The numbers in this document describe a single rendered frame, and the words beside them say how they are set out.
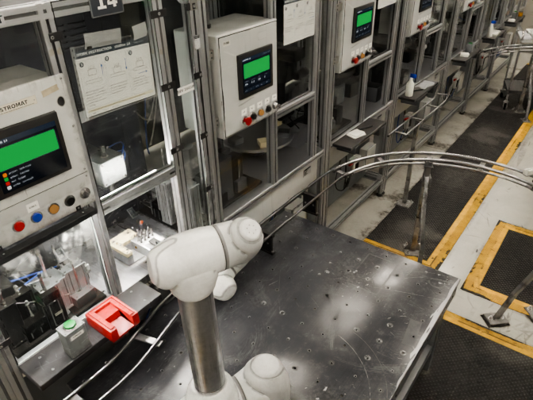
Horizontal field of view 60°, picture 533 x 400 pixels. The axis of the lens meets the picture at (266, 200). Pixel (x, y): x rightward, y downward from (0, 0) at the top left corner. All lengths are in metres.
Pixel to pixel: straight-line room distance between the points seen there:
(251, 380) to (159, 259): 0.60
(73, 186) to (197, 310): 0.65
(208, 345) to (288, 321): 0.78
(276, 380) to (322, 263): 0.95
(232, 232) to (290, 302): 1.04
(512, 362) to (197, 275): 2.27
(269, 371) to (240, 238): 0.56
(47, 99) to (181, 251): 0.65
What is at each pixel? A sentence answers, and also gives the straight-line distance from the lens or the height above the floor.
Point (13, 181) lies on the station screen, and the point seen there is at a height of 1.58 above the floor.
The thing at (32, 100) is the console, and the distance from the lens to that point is 1.56.
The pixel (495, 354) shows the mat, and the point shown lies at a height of 0.01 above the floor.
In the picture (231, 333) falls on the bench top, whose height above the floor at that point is 0.68.
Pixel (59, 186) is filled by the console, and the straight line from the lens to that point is 1.67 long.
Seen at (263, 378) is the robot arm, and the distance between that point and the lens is 1.62.
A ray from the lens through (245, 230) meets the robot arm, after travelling 1.23.
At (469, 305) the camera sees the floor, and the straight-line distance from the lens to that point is 3.40.
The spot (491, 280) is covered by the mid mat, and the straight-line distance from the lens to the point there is 3.64.
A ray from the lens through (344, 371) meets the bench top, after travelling 1.99.
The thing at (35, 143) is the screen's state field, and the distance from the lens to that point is 1.56.
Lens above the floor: 2.25
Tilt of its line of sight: 32 degrees down
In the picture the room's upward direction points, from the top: 1 degrees counter-clockwise
